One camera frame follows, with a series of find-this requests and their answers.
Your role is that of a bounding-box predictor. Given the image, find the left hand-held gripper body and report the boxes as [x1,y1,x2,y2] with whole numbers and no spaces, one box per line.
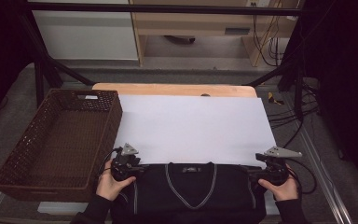
[110,143,143,182]

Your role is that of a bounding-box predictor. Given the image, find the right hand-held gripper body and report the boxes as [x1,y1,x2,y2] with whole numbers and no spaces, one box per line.
[255,146,303,186]

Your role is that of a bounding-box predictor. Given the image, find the brown wicker basket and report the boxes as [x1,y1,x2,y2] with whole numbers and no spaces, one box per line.
[0,88,124,203]

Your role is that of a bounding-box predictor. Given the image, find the hanging black and yellow cables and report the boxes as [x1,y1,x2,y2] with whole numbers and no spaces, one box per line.
[252,0,285,68]

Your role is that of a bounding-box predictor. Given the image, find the person's right hand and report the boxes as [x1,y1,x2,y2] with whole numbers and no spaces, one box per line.
[257,164,299,202]

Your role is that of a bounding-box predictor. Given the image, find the bundle of black cables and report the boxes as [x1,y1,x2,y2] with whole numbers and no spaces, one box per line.
[267,83,321,150]

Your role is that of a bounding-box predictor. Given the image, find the white cabinet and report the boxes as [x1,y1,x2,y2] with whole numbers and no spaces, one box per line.
[27,0,139,62]

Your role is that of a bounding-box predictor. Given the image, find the yellow and black tape piece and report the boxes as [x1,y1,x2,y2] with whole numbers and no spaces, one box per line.
[267,91,285,105]

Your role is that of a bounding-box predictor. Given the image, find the dark shirt with grey trim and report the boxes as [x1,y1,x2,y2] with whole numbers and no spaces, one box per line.
[110,161,267,224]

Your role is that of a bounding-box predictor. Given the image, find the black looped cable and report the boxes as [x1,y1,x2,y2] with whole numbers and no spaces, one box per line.
[292,158,318,195]

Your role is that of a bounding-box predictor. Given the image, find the right hand-held gripper cable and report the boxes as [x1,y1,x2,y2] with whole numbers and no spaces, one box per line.
[287,166,306,196]

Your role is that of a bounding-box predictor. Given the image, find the person's left hand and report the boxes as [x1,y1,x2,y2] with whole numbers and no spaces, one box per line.
[95,167,137,202]

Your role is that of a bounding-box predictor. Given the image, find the light wooden desk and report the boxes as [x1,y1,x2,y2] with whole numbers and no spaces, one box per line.
[130,0,299,68]

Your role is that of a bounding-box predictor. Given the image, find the black metal frame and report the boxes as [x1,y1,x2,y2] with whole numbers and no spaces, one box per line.
[18,1,307,120]

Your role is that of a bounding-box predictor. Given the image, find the black curtain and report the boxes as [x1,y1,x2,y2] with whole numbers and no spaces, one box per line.
[0,0,41,132]
[301,0,358,197]

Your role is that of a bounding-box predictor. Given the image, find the dark curved object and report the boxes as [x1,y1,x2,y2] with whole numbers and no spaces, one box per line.
[163,35,197,45]

